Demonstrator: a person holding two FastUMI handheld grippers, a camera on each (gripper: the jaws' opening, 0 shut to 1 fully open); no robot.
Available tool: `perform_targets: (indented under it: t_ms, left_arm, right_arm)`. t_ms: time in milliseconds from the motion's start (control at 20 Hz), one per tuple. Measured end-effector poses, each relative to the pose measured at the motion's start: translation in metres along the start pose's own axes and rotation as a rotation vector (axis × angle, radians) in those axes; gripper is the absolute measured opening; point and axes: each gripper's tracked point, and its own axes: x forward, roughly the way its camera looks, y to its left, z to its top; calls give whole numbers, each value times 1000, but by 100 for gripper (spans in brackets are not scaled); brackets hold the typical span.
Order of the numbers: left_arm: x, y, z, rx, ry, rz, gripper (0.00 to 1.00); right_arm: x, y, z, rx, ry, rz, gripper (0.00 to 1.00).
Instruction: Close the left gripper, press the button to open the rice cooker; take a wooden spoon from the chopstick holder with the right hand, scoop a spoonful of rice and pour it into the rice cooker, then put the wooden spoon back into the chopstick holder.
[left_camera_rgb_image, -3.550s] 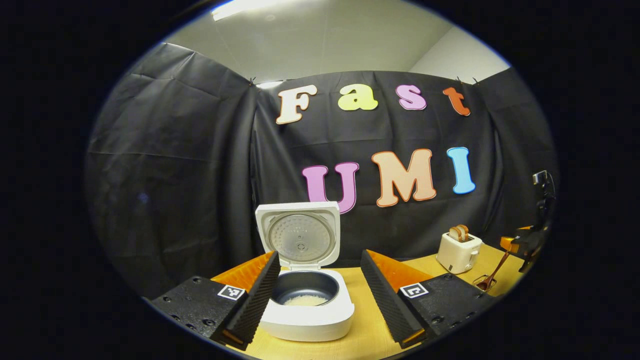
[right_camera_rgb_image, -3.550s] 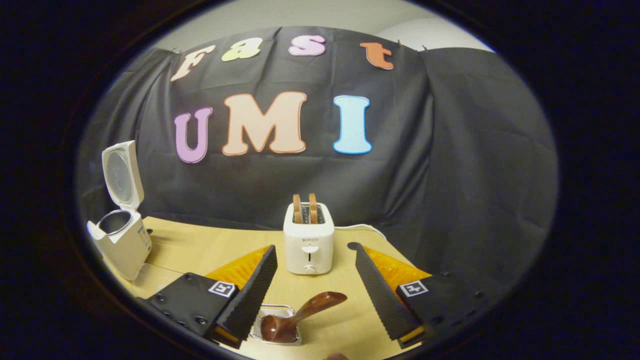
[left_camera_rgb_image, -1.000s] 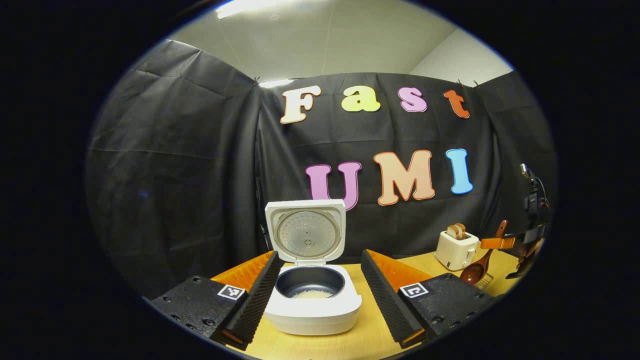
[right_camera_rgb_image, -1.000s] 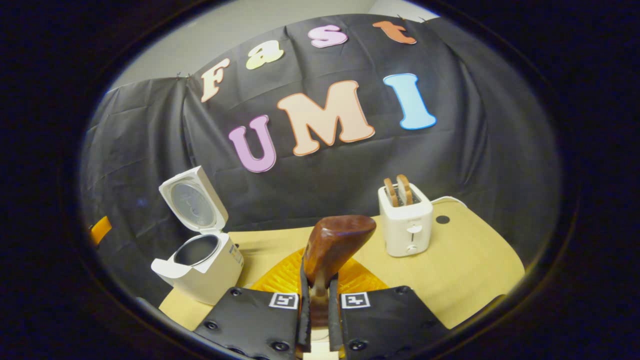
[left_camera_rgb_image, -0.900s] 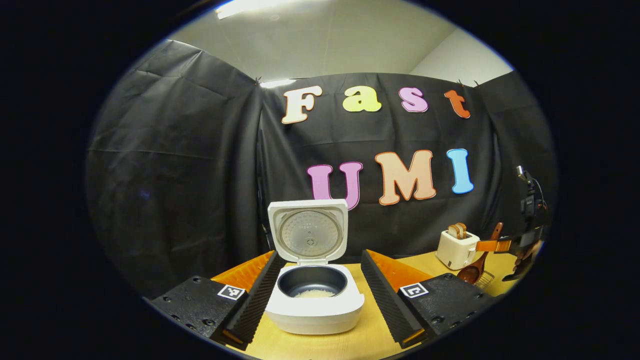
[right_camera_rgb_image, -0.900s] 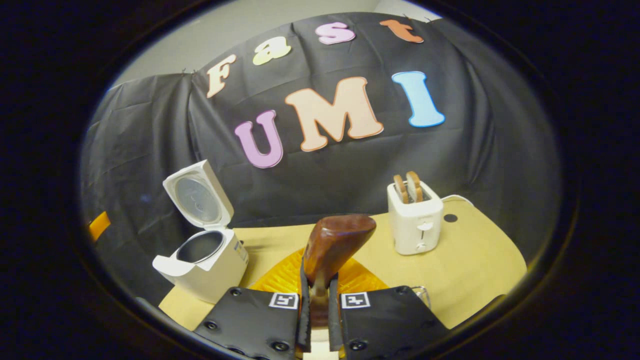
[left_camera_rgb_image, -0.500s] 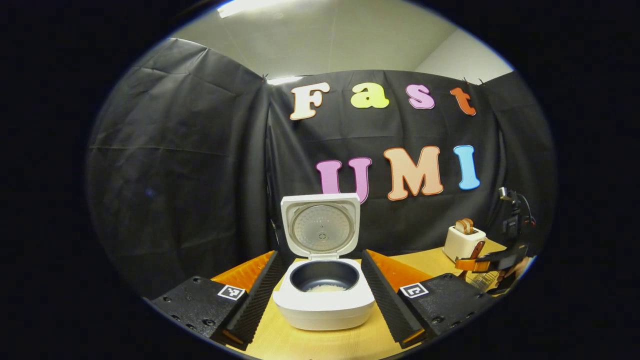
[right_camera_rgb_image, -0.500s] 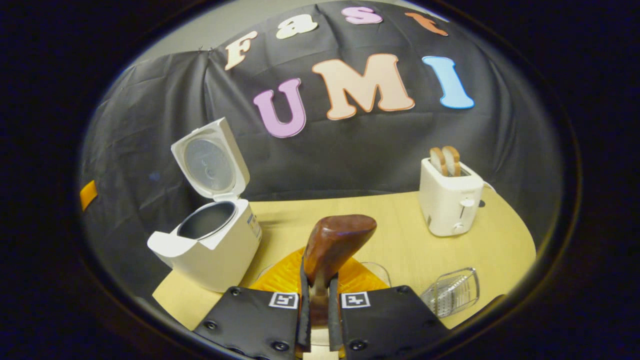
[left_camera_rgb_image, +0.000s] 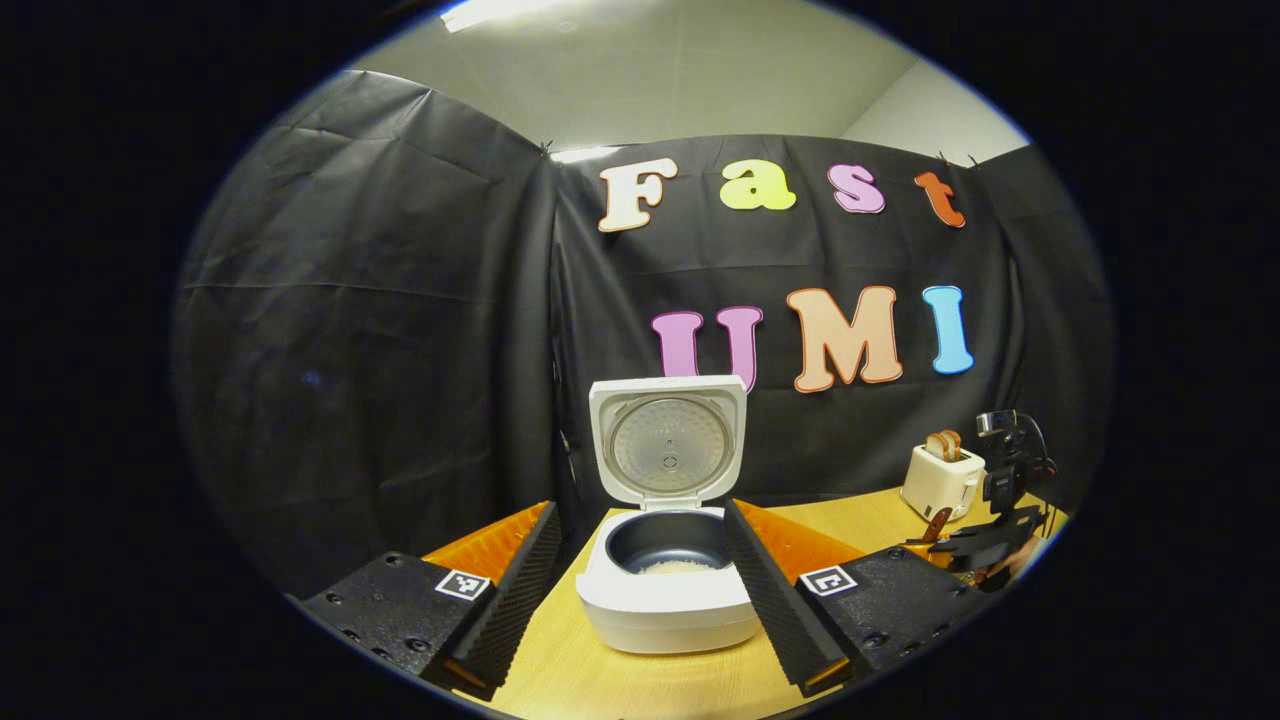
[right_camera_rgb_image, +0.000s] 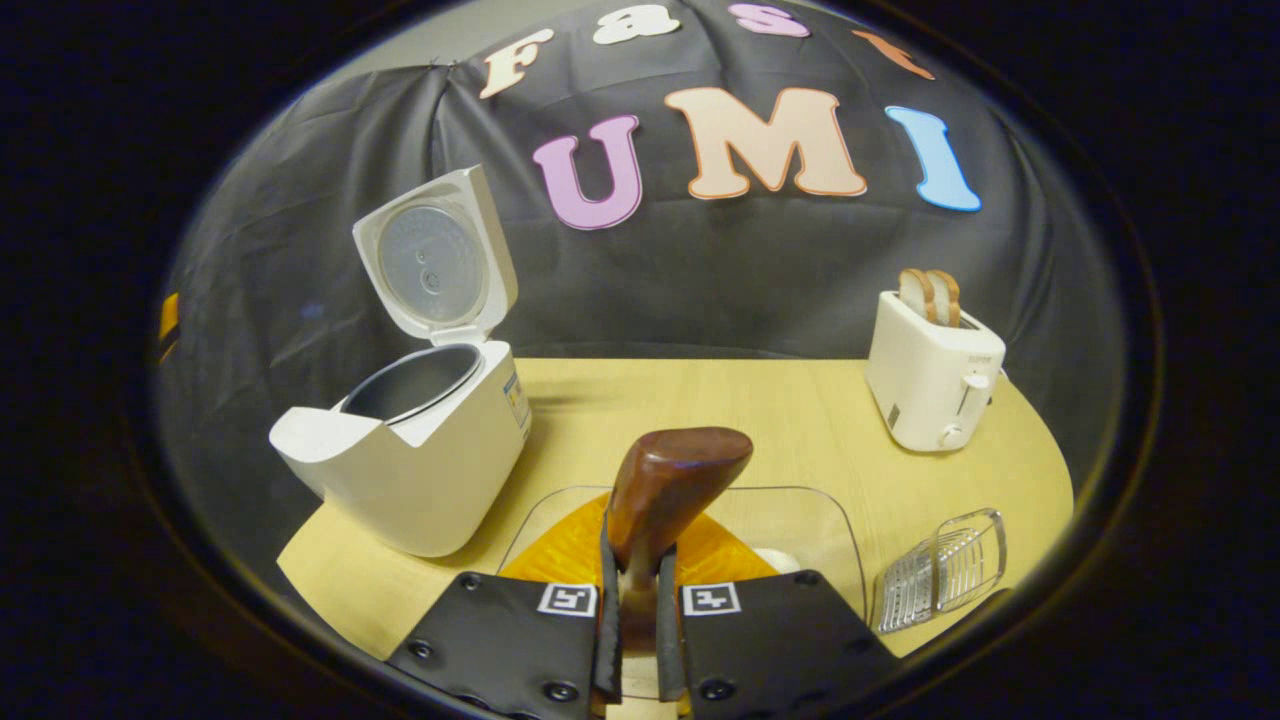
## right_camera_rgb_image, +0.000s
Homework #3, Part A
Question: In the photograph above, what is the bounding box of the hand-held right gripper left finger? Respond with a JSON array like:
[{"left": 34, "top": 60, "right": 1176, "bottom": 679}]
[{"left": 385, "top": 490, "right": 621, "bottom": 720}]

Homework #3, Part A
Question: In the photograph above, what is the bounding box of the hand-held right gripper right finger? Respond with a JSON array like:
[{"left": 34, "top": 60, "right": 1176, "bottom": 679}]
[{"left": 655, "top": 510, "right": 901, "bottom": 720}]

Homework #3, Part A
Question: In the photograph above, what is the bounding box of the clear chopstick holder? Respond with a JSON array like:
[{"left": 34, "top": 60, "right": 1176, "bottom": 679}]
[{"left": 875, "top": 508, "right": 1008, "bottom": 636}]

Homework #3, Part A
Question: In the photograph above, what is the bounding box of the white rice cooker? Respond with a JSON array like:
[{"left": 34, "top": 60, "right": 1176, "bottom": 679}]
[{"left": 268, "top": 165, "right": 533, "bottom": 558}]

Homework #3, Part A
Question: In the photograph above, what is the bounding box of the brown wooden spoon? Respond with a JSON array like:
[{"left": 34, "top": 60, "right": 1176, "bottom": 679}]
[{"left": 605, "top": 427, "right": 755, "bottom": 651}]

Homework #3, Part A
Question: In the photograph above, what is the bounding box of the clear plastic tray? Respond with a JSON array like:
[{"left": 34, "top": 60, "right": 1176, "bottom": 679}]
[{"left": 497, "top": 485, "right": 869, "bottom": 621}]

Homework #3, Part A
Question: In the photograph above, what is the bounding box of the white toaster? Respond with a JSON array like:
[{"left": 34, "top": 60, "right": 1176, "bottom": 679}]
[{"left": 865, "top": 290, "right": 1007, "bottom": 453}]

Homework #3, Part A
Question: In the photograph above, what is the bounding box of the toasted bread slice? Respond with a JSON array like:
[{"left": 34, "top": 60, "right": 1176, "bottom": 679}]
[
  {"left": 925, "top": 270, "right": 963, "bottom": 329},
  {"left": 898, "top": 268, "right": 939, "bottom": 323}
]

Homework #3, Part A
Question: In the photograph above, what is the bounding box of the black backdrop cloth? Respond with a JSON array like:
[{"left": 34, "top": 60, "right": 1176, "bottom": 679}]
[{"left": 155, "top": 0, "right": 1126, "bottom": 601}]

